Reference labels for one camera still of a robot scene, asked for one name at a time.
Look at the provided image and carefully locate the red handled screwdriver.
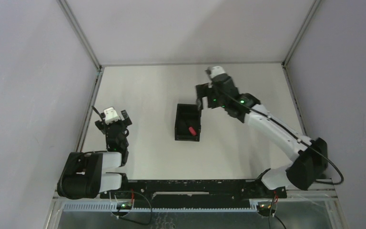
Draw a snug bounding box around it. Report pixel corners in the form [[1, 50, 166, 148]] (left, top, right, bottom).
[[183, 119, 198, 136]]

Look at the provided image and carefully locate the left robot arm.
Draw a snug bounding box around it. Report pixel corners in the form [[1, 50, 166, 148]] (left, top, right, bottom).
[[57, 107, 132, 199]]

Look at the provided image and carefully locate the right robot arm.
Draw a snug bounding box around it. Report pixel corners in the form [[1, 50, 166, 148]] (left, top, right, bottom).
[[195, 73, 328, 198]]

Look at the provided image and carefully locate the black plastic bin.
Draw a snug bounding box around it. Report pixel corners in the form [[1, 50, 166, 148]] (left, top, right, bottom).
[[174, 104, 202, 142]]

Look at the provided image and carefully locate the left circuit board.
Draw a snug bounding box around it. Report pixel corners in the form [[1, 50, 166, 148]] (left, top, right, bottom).
[[117, 203, 132, 211]]

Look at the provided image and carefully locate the circuit board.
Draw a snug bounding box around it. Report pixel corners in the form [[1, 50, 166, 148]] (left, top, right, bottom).
[[117, 203, 132, 211], [256, 204, 276, 217]]

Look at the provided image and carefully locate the right circuit board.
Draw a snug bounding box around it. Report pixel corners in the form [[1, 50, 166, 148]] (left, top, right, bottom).
[[256, 204, 276, 217]]

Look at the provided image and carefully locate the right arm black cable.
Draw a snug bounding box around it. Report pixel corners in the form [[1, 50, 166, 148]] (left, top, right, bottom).
[[221, 90, 345, 186]]

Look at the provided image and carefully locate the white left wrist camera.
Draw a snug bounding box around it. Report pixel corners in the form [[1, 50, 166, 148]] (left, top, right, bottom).
[[103, 107, 121, 125]]

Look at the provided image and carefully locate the black looped cable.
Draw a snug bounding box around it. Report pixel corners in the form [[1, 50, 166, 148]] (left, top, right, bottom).
[[115, 190, 153, 226]]

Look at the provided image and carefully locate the white slotted cable duct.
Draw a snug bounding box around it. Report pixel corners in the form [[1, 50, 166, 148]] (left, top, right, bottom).
[[62, 202, 258, 212]]

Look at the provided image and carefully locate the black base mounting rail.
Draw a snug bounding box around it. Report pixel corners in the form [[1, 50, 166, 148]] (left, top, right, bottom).
[[100, 178, 288, 200]]

